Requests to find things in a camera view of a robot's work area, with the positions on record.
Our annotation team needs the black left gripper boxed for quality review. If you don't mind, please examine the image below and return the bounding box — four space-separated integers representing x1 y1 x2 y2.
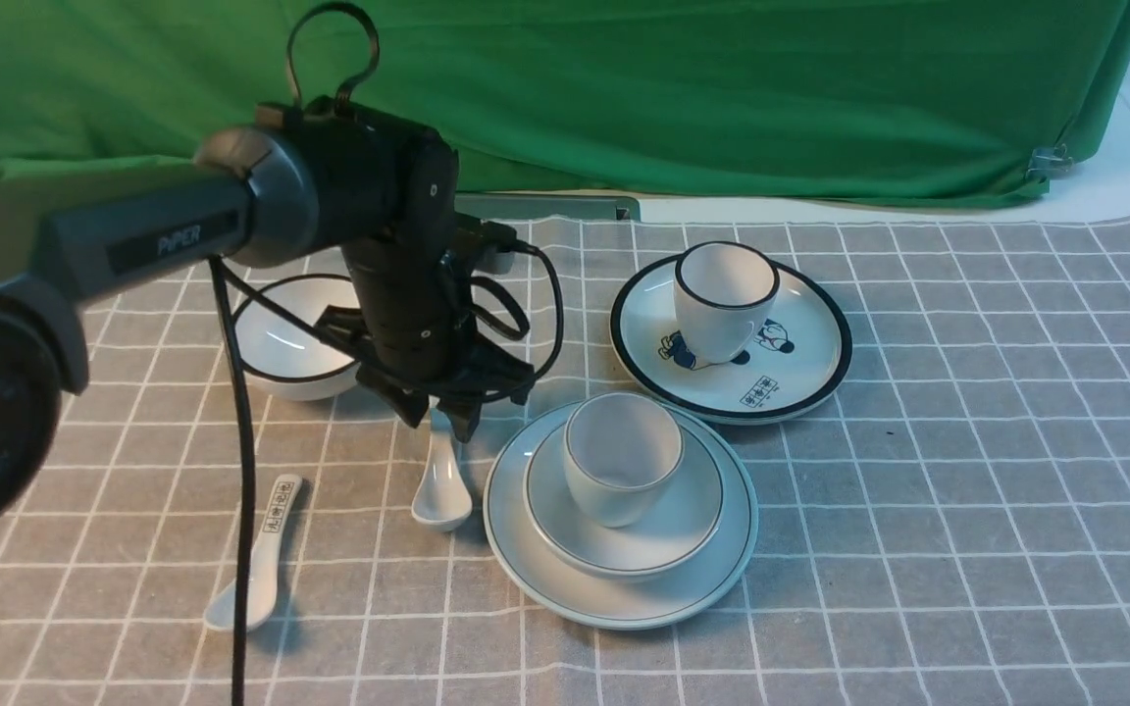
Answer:
318 228 534 443

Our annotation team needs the grey metal tray edge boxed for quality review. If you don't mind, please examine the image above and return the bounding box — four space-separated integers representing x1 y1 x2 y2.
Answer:
454 192 641 221

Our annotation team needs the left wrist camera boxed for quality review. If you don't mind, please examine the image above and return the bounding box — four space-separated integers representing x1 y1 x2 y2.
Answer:
449 213 520 276

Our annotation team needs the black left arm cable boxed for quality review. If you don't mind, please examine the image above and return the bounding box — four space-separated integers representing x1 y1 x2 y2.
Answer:
207 0 566 706

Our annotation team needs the green backdrop cloth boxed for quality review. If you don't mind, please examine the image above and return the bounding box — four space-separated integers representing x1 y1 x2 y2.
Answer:
0 1 1130 210

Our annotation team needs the black rimmed cartoon plate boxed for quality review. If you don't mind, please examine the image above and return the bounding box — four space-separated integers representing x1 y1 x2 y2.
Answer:
609 255 853 426

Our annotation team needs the black rimmed white bowl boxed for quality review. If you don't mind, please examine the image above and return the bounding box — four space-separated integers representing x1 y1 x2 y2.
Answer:
233 274 359 402

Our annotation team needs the metal clip on backdrop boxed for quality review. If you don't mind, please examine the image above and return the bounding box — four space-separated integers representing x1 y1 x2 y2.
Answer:
1024 143 1076 182

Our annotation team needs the plain white ceramic spoon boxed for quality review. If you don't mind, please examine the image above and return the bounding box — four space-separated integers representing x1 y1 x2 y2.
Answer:
411 407 473 533

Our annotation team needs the white spoon with label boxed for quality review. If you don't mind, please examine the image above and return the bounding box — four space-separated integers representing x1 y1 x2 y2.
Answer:
203 474 304 631

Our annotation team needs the black rimmed white cup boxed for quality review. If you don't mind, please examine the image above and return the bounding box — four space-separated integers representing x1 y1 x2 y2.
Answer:
673 241 781 366

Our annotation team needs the large plain white plate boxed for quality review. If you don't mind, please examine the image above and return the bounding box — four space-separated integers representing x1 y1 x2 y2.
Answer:
484 403 759 630

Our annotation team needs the plain white cup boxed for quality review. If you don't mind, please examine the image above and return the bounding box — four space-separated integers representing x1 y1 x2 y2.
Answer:
560 392 685 529

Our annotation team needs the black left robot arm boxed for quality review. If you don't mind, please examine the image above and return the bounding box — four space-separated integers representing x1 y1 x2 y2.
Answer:
0 98 538 515

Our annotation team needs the shallow white bowl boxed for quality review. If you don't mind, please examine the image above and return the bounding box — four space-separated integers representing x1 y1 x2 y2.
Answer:
524 428 727 581

